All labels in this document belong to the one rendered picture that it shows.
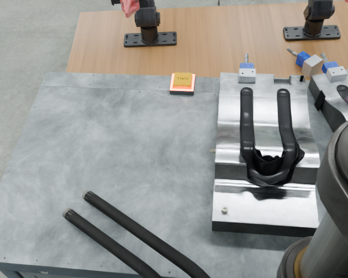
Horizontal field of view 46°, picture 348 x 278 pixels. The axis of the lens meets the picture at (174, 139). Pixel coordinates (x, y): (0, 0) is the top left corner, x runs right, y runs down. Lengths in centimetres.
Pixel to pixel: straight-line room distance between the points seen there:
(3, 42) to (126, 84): 184
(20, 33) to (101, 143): 201
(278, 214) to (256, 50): 69
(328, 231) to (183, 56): 117
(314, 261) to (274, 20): 131
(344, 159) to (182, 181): 87
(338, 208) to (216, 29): 135
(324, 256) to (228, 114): 80
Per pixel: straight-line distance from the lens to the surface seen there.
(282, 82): 135
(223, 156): 106
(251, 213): 107
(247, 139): 113
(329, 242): 44
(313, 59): 148
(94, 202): 114
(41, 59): 293
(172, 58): 152
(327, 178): 35
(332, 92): 137
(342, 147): 35
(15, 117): 262
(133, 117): 134
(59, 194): 123
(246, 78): 129
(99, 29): 170
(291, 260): 56
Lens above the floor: 181
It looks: 53 degrees down
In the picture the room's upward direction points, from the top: 5 degrees counter-clockwise
